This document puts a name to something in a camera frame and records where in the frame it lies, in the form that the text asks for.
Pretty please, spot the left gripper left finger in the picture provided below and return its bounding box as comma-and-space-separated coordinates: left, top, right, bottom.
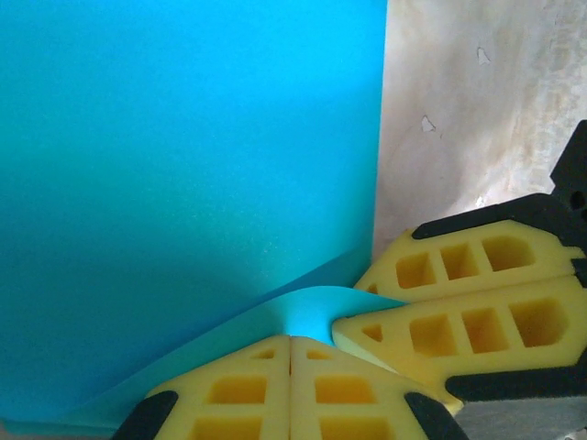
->
111, 334, 293, 440

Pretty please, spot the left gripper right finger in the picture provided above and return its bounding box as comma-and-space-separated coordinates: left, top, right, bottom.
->
291, 335, 470, 440

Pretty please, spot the blue paper sheet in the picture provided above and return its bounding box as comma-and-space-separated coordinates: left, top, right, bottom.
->
0, 0, 407, 436

